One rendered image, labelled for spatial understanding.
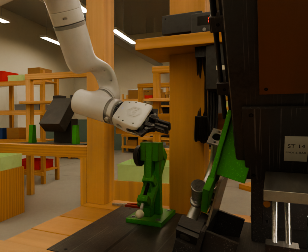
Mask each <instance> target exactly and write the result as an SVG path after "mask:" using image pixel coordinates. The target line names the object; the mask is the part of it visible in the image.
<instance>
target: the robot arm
mask: <svg viewBox="0 0 308 252"><path fill-rule="evenodd" d="M11 1H14V0H0V7H1V6H3V5H5V4H7V3H9V2H11ZM43 1H44V3H45V5H46V8H47V11H48V14H49V16H50V19H51V22H52V25H53V28H54V31H55V34H56V37H57V39H58V42H59V45H60V48H61V51H62V53H63V56H64V59H65V62H66V64H67V66H68V68H69V70H70V71H71V72H73V73H75V74H84V73H89V72H91V73H92V74H93V75H94V77H95V78H96V81H97V83H98V86H99V89H98V90H97V91H87V90H83V89H80V90H78V91H76V92H75V93H74V95H73V97H72V100H71V109H72V111H73V112H74V113H76V114H78V115H82V116H85V117H88V118H91V119H94V120H97V121H100V122H103V123H106V124H109V125H112V126H115V127H117V128H118V129H120V130H122V131H124V132H127V133H129V134H132V135H134V136H140V137H141V138H142V137H143V136H144V135H146V134H147V133H150V132H152V133H154V132H159V133H162V134H166V135H168V134H169V131H170V130H171V123H170V122H167V121H164V120H160V119H159V117H158V109H152V108H153V107H152V106H151V105H149V104H145V103H140V102H135V101H124V102H122V101H121V100H119V99H120V89H119V85H118V81H117V78H116V75H115V73H114V71H113V70H112V68H111V67H110V66H109V65H108V64H107V63H105V62H104V61H102V60H100V59H99V58H97V57H96V56H95V54H94V51H93V48H92V44H91V40H90V37H89V33H88V29H87V26H86V22H85V19H84V15H83V12H82V8H81V5H80V1H79V0H43Z"/></svg>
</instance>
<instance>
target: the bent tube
mask: <svg viewBox="0 0 308 252"><path fill-rule="evenodd" d="M221 133H222V130H219V129H215V128H214V129H213V131H212V133H211V135H210V137H209V139H208V141H207V144H208V145H211V155H210V161H209V165H208V169H207V172H206V175H205V178H204V182H205V183H206V181H207V178H208V176H209V175H210V173H211V169H212V166H213V162H214V159H215V155H216V151H217V148H218V144H219V141H220V137H221ZM200 213H201V208H195V207H193V206H191V208H190V210H189V212H188V214H187V216H186V217H188V218H191V219H193V220H196V221H197V220H198V218H199V216H200Z"/></svg>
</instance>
